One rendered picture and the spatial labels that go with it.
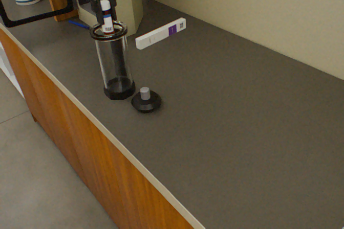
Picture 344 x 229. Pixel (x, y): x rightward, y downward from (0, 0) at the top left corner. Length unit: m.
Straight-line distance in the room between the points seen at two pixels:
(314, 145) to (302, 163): 0.08
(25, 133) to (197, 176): 1.92
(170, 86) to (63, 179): 1.24
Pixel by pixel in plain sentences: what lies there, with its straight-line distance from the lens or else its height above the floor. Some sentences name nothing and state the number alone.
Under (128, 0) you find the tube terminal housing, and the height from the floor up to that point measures 1.09.
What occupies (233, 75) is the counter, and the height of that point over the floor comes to 0.94.
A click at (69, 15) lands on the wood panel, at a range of 1.70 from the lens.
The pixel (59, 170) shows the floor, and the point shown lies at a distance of 2.22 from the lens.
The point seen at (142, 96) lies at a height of 0.99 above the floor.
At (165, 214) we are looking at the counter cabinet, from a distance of 0.99.
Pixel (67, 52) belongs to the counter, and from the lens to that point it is 1.39.
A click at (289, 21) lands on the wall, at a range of 1.27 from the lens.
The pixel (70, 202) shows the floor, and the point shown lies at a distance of 2.03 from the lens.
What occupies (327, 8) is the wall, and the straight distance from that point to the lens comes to 1.18.
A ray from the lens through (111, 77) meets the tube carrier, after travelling 1.01.
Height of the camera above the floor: 1.57
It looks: 38 degrees down
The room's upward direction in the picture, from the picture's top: 4 degrees counter-clockwise
